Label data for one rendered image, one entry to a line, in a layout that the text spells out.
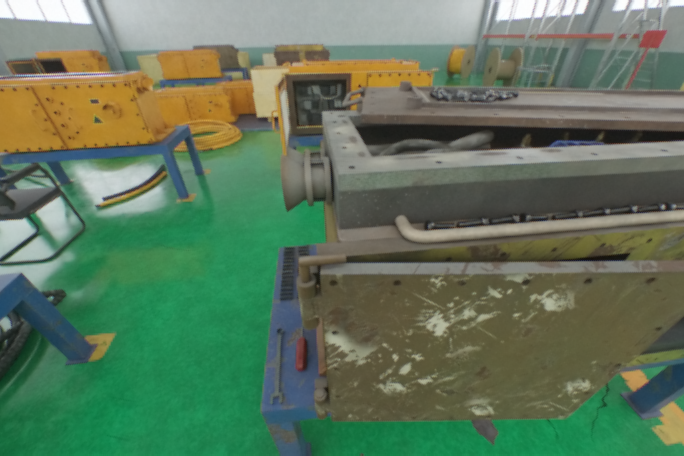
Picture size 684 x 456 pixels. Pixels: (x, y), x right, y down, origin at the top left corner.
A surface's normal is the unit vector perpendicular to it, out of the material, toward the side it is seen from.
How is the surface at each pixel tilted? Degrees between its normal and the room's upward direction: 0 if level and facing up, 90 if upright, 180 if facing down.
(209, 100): 90
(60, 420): 0
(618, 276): 90
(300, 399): 0
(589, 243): 90
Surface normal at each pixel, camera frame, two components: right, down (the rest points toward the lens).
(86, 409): -0.01, -0.82
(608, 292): 0.00, 0.58
